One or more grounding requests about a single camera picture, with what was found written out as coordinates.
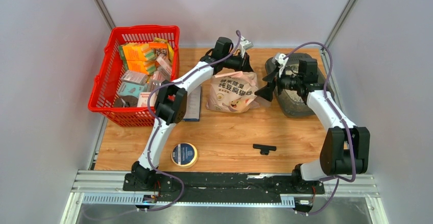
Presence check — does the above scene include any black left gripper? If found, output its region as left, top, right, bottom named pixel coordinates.
left=223, top=52, right=257, bottom=80

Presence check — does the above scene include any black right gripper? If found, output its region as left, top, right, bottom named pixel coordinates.
left=254, top=66, right=302, bottom=102

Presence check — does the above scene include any pink cat litter bag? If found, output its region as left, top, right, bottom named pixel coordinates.
left=206, top=71, right=260, bottom=113

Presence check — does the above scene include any clear plastic scoop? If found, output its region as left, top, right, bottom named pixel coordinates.
left=255, top=96, right=272, bottom=108

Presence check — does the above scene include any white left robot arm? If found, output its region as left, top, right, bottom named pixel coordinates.
left=125, top=36, right=253, bottom=191

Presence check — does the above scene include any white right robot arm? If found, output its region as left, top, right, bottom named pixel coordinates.
left=255, top=54, right=370, bottom=193

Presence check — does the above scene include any grey pink box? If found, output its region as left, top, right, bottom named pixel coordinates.
left=121, top=70, right=149, bottom=85

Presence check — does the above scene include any teal box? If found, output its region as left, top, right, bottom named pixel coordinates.
left=116, top=82, right=147, bottom=98

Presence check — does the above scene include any razor blister pack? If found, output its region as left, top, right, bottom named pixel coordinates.
left=183, top=86, right=202, bottom=121

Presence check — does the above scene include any white red wrapped pack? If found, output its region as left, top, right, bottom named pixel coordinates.
left=156, top=54, right=172, bottom=79

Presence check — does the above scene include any yellow orange snack pack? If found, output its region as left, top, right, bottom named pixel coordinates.
left=149, top=38, right=174, bottom=62

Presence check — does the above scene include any orange green sponge pack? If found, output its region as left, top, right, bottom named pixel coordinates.
left=119, top=42, right=156, bottom=61

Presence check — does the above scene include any tape roll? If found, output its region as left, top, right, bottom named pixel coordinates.
left=171, top=143, right=198, bottom=168

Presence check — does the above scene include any red plastic basket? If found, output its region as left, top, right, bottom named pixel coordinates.
left=88, top=25, right=180, bottom=127

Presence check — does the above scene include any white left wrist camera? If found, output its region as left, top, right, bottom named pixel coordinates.
left=238, top=36, right=254, bottom=58

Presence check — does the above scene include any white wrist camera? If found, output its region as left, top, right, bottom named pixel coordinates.
left=238, top=36, right=254, bottom=58
left=274, top=53, right=288, bottom=77

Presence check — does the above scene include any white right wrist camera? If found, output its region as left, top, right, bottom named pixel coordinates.
left=274, top=53, right=288, bottom=77

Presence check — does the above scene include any black T-shaped bracket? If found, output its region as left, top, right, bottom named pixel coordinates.
left=253, top=144, right=277, bottom=156

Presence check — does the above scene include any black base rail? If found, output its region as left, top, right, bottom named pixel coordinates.
left=123, top=172, right=325, bottom=204

